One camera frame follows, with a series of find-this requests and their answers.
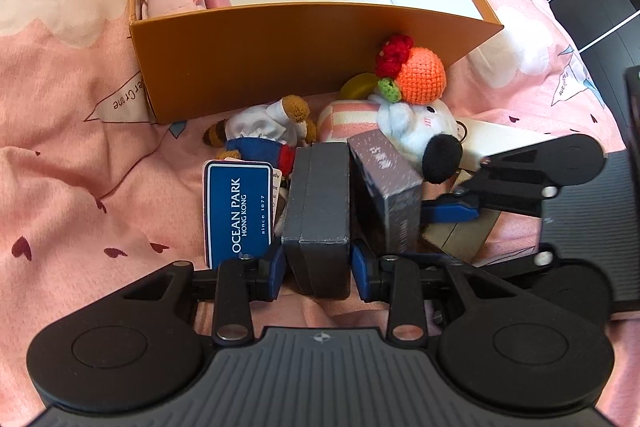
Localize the dark grey rectangular box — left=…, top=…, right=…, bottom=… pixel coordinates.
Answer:
left=281, top=142, right=350, bottom=300

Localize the orange crochet ball with strawberry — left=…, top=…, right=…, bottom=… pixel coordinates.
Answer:
left=374, top=34, right=447, bottom=105

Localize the yellow tape measure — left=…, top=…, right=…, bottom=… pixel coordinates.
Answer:
left=337, top=72, right=378, bottom=100

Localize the brown kraft cardboard box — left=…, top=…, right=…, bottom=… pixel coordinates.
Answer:
left=421, top=199, right=500, bottom=263

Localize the blue Ocean Park tag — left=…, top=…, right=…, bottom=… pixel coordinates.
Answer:
left=203, top=160, right=273, bottom=269

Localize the white mouse plush toy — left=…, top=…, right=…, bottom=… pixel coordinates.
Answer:
left=317, top=95, right=463, bottom=184

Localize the small raccoon plush toy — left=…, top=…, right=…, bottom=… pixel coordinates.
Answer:
left=203, top=95, right=317, bottom=176

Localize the pink printed duvet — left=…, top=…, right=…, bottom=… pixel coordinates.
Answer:
left=1, top=0, right=624, bottom=426

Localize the orange cardboard storage box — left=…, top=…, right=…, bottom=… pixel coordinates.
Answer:
left=130, top=0, right=501, bottom=124

